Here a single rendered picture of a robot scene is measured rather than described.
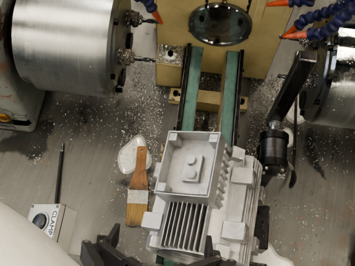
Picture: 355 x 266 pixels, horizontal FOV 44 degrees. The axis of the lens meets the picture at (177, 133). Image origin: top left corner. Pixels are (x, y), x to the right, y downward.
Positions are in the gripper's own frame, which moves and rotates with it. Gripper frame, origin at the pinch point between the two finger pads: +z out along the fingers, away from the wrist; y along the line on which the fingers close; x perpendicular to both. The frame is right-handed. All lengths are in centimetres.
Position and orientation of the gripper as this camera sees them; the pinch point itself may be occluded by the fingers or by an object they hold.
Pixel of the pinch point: (161, 241)
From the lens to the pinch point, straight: 66.0
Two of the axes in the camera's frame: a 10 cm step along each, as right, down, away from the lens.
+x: -1.2, 9.9, 1.1
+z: 0.4, -1.0, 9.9
